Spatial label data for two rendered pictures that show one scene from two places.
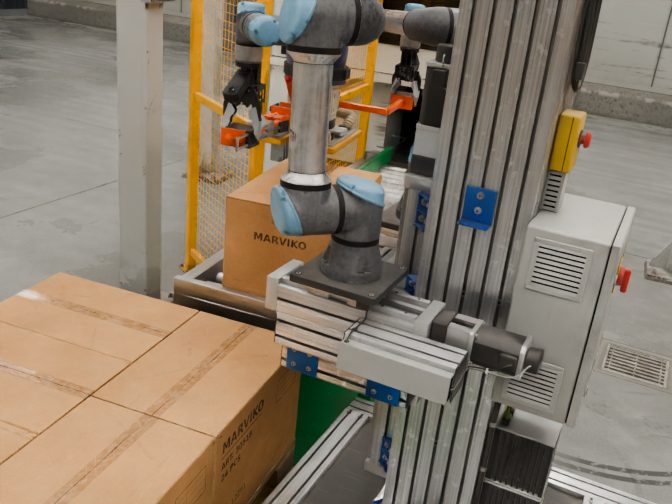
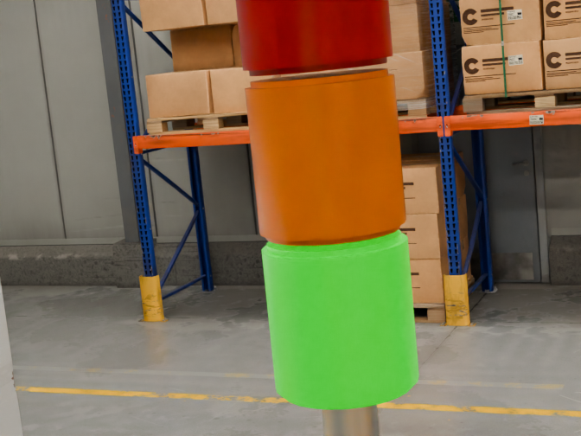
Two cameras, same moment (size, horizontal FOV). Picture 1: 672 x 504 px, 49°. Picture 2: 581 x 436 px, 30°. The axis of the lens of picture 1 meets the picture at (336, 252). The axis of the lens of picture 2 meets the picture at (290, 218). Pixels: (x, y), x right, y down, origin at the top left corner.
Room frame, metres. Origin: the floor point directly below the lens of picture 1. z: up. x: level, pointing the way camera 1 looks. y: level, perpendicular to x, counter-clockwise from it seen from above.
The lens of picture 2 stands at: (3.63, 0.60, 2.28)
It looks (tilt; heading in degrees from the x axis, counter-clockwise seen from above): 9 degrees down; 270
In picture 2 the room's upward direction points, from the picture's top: 6 degrees counter-clockwise
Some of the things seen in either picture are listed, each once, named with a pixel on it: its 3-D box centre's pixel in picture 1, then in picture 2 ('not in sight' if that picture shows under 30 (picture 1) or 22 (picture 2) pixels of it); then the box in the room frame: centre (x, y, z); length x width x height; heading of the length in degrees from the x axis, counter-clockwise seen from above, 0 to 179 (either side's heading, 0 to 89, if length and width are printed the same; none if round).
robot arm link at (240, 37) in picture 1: (250, 24); not in sight; (2.05, 0.29, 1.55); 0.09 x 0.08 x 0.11; 25
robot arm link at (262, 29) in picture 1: (268, 30); not in sight; (1.97, 0.24, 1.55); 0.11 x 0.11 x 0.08; 25
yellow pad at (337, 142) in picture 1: (335, 135); not in sight; (2.59, 0.05, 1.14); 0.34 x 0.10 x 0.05; 164
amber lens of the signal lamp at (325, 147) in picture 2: not in sight; (326, 154); (3.62, 0.24, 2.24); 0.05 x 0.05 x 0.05
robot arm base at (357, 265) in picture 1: (353, 251); not in sight; (1.65, -0.04, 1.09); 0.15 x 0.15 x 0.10
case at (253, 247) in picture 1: (306, 234); not in sight; (2.60, 0.12, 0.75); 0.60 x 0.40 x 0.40; 165
